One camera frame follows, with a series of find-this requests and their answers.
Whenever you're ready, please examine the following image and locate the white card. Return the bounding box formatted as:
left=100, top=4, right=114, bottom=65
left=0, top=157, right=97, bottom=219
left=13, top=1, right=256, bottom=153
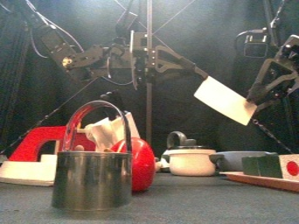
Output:
left=192, top=68, right=258, bottom=126

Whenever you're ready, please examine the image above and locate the white toy food block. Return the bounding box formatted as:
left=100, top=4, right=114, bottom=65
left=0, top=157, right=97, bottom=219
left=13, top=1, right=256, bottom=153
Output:
left=279, top=153, right=299, bottom=182

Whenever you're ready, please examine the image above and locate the dark green toy block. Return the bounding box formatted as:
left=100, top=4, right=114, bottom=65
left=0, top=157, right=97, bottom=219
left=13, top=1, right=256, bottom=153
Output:
left=240, top=153, right=286, bottom=179

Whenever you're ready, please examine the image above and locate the blue-grey toy pot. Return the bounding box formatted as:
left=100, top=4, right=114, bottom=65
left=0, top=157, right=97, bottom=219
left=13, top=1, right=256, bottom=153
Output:
left=210, top=150, right=279, bottom=172

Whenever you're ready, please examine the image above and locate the pink rectangular tray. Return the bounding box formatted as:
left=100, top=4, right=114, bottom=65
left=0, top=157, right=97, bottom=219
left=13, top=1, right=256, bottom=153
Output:
left=219, top=171, right=299, bottom=193

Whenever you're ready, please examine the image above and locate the white pot with black lid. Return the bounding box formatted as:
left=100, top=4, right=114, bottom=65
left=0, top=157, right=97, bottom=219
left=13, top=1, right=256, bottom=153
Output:
left=162, top=130, right=220, bottom=178

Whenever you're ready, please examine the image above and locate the red toy tomato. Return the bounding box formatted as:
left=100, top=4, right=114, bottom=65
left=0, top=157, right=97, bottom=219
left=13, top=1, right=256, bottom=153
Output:
left=110, top=137, right=156, bottom=193

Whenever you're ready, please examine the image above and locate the red white toy wedge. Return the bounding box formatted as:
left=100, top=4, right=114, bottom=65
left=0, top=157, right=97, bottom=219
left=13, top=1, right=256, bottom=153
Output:
left=0, top=125, right=97, bottom=187

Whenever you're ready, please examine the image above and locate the thin vertical frame pole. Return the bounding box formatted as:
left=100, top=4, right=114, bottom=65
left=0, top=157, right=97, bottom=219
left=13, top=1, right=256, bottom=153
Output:
left=144, top=0, right=155, bottom=138

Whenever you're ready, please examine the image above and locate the small metal cup with handle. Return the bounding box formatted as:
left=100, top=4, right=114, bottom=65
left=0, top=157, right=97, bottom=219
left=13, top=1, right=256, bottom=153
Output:
left=51, top=100, right=134, bottom=212

